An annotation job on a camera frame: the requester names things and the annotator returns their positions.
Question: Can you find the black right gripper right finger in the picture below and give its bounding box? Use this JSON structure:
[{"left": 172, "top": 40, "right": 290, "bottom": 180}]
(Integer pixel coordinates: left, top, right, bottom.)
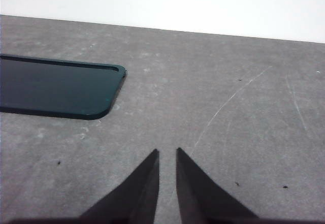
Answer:
[{"left": 176, "top": 147, "right": 257, "bottom": 224}]

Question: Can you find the dark rectangular tray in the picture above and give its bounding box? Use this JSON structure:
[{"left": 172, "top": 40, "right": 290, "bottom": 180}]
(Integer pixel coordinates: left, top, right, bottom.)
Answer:
[{"left": 0, "top": 53, "right": 127, "bottom": 120}]

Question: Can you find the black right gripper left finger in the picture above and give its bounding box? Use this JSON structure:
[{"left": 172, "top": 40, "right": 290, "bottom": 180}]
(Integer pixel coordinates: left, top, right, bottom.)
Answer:
[{"left": 78, "top": 148, "right": 160, "bottom": 224}]

